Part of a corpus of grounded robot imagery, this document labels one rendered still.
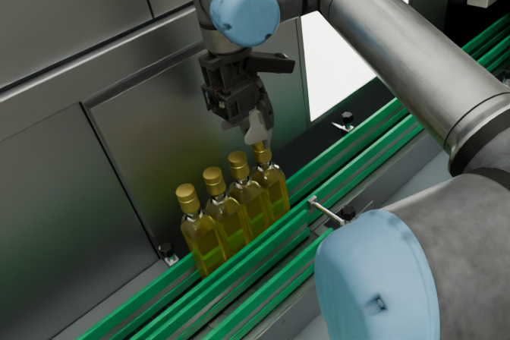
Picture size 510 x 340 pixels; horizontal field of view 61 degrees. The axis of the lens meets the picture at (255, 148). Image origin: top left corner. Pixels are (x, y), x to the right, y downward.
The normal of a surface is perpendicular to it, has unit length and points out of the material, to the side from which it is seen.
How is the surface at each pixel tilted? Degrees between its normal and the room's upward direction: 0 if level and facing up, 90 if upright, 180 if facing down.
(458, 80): 22
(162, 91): 90
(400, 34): 28
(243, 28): 90
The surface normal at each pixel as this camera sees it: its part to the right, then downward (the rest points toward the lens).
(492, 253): 0.00, -0.40
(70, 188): 0.64, 0.41
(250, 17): 0.34, 0.56
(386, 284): -0.12, -0.56
